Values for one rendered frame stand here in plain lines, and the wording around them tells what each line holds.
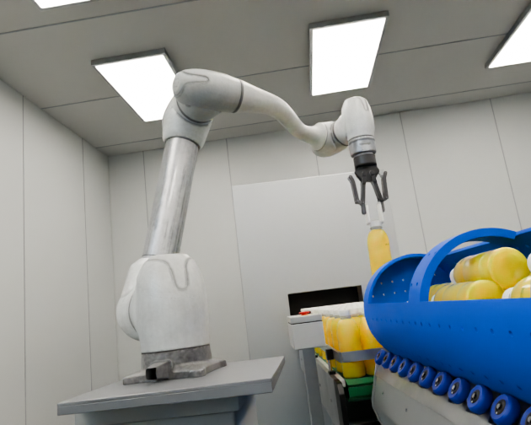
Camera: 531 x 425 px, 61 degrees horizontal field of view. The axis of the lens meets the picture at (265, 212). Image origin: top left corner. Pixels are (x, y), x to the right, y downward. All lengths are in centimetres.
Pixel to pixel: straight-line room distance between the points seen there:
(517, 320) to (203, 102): 98
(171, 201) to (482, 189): 520
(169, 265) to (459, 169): 536
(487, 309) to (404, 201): 526
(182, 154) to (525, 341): 103
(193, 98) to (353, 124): 56
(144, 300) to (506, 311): 72
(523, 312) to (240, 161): 553
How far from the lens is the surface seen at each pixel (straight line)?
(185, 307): 101
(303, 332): 145
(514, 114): 662
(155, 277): 103
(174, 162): 134
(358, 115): 157
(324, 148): 166
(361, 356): 145
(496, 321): 62
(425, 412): 103
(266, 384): 81
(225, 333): 572
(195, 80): 129
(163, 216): 128
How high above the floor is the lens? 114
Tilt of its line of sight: 12 degrees up
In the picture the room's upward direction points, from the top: 7 degrees counter-clockwise
